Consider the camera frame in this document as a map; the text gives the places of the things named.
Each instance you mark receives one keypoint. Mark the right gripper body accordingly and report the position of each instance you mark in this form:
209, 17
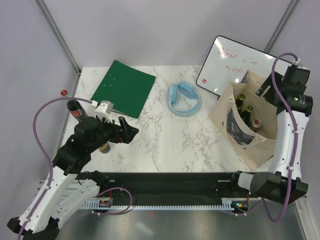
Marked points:
269, 94

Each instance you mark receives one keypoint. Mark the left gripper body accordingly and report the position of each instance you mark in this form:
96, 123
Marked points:
109, 132

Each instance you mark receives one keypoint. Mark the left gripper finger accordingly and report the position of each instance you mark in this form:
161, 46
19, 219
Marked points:
128, 134
123, 123

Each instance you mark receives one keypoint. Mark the silver beverage can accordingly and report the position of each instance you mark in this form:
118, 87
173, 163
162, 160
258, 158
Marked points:
255, 125

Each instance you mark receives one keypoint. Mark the beige canvas bag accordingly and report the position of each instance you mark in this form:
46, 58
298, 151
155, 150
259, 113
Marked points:
255, 148

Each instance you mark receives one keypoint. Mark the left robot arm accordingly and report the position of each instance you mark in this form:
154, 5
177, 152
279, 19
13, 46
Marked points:
47, 214

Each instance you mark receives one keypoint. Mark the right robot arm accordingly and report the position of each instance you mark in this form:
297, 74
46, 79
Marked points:
282, 182

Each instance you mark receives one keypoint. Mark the dark cola bottle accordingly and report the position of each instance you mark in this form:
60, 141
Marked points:
76, 110

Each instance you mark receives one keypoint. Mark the red capped clear bottle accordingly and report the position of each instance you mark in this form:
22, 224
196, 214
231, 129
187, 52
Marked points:
65, 94

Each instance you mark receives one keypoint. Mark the small whiteboard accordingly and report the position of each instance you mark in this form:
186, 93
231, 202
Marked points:
228, 61

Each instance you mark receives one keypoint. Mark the blue headphones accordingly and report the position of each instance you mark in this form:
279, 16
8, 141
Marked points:
179, 93

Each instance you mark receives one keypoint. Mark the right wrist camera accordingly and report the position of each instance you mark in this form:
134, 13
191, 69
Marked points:
297, 63

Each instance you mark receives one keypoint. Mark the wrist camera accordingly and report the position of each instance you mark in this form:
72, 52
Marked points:
103, 111
297, 63

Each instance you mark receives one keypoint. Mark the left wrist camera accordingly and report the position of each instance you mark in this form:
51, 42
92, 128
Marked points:
103, 111

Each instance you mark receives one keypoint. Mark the green ring binder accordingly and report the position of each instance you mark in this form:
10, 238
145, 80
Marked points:
125, 87

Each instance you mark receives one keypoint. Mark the white cable duct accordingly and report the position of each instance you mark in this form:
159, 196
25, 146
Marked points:
95, 204

